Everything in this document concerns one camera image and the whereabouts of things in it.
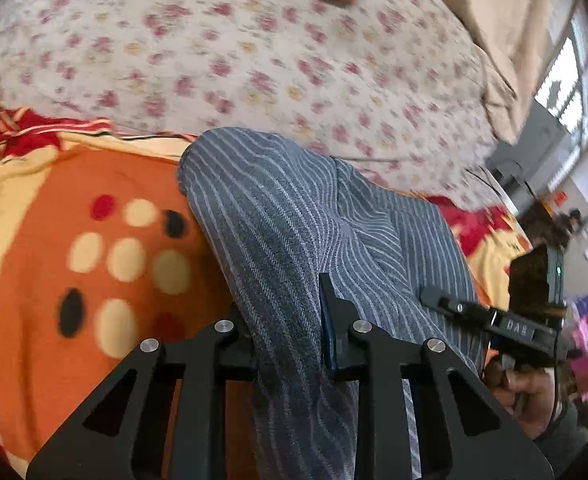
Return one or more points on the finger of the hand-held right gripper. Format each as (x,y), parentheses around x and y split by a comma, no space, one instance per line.
(454,305)

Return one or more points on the grey striped jacket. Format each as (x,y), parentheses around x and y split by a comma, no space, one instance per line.
(284,240)

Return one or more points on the orange red printed blanket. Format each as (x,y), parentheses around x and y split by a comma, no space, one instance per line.
(49,200)

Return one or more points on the beige curtain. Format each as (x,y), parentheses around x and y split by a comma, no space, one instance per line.
(484,35)

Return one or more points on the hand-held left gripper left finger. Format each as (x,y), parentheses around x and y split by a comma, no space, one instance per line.
(234,347)

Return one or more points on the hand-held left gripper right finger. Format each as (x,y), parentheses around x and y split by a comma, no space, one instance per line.
(329,332)

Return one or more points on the floral quilt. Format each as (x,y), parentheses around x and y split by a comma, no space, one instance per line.
(224,60)

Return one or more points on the grey cabinet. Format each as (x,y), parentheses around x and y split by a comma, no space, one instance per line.
(539,135)

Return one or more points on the person's right hand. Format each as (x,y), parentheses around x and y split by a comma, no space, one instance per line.
(524,400)

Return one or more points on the side window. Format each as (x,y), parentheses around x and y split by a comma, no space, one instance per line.
(569,95)

